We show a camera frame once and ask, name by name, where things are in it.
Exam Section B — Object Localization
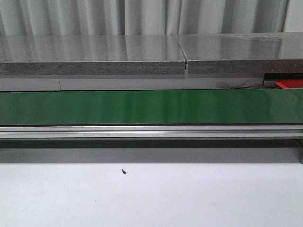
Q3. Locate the green conveyor belt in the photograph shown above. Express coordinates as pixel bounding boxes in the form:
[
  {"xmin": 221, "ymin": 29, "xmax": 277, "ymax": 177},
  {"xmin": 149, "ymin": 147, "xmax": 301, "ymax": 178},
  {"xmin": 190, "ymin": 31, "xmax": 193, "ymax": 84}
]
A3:
[{"xmin": 0, "ymin": 89, "xmax": 303, "ymax": 126}]

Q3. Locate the grey pleated curtain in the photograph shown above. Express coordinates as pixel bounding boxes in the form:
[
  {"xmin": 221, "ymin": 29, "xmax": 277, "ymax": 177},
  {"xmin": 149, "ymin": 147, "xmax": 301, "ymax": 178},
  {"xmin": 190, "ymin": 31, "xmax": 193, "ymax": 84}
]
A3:
[{"xmin": 0, "ymin": 0, "xmax": 288, "ymax": 35}]

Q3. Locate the conveyor support leg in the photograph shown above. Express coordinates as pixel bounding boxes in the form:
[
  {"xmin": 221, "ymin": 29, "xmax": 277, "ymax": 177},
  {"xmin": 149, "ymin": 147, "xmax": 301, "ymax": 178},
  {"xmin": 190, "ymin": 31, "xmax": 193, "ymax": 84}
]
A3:
[{"xmin": 298, "ymin": 139, "xmax": 303, "ymax": 164}]

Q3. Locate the grey stone counter slab left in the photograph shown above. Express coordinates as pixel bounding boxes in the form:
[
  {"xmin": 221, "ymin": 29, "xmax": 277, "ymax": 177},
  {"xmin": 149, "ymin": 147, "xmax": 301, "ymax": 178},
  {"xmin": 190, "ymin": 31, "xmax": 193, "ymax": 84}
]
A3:
[{"xmin": 0, "ymin": 35, "xmax": 186, "ymax": 75}]

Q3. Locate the red plastic tray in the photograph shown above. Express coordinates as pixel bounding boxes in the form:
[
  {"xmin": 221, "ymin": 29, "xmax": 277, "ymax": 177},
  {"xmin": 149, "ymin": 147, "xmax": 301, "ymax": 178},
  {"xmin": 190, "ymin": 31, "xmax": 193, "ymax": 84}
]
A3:
[{"xmin": 276, "ymin": 79, "xmax": 303, "ymax": 89}]

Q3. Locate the aluminium conveyor side rail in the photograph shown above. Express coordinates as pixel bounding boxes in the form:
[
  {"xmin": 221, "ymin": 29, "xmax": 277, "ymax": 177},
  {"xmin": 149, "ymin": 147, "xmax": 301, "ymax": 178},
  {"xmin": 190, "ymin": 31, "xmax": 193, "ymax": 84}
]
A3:
[{"xmin": 0, "ymin": 124, "xmax": 303, "ymax": 139}]

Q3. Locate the red and black wire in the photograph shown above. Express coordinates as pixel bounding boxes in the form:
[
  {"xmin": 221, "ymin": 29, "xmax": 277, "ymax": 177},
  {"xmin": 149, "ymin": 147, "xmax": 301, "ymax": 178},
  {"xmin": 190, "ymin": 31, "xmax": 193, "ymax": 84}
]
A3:
[{"xmin": 232, "ymin": 84, "xmax": 276, "ymax": 90}]

